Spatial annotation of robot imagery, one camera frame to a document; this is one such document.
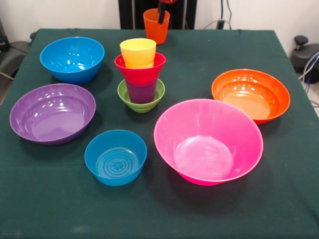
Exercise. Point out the green plastic bowl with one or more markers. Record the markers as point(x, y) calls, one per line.
point(144, 108)

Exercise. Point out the pink plastic bowl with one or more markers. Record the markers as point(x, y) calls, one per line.
point(207, 149)

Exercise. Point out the dark green tablecloth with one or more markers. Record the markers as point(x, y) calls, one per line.
point(159, 211)

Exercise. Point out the purple plastic bowl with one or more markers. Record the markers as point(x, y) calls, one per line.
point(49, 117)

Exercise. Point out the black chair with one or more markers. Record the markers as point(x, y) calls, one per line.
point(12, 54)

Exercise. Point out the orange plastic cup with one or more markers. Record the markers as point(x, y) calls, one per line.
point(154, 31)

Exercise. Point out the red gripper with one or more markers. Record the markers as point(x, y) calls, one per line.
point(167, 1)

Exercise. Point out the orange plastic bowl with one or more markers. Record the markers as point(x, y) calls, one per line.
point(249, 97)

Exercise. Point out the large blue plastic bowl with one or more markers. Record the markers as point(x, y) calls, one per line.
point(72, 64)

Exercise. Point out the small blue plastic bowl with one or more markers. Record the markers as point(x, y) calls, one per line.
point(114, 161)

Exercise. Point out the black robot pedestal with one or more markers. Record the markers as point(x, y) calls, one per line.
point(179, 12)

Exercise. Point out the purple plastic cup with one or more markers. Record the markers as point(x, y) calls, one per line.
point(140, 94)

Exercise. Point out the yellow plastic cup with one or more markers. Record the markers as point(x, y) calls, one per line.
point(138, 53)

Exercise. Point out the red plastic bowl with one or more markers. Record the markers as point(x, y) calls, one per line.
point(140, 76)

